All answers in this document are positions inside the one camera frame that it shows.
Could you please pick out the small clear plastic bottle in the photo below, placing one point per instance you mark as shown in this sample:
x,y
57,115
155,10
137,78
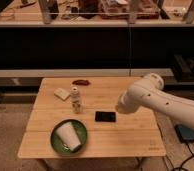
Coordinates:
x,y
76,100

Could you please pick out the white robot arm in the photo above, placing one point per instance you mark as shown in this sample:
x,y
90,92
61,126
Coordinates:
x,y
148,92

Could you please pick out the wooden folding table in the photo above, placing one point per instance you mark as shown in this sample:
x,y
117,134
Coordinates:
x,y
133,135

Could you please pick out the dark red elongated object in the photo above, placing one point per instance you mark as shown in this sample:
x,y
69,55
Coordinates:
x,y
81,82

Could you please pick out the black smartphone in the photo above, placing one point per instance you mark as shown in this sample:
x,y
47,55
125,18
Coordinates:
x,y
101,116

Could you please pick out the beige rectangular block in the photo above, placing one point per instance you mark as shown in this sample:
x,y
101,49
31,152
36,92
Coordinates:
x,y
61,93

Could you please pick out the white paper cup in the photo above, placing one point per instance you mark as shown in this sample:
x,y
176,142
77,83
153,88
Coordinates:
x,y
68,135

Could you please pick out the green round plate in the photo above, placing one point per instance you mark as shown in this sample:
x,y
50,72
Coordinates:
x,y
59,147

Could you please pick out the dark equipment stack right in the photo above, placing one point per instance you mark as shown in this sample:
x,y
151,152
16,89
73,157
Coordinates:
x,y
183,68

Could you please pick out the blue box on floor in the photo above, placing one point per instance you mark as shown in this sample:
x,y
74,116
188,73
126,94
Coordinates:
x,y
184,133

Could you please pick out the long wooden workbench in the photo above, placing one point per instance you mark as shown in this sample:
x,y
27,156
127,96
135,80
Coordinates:
x,y
96,13

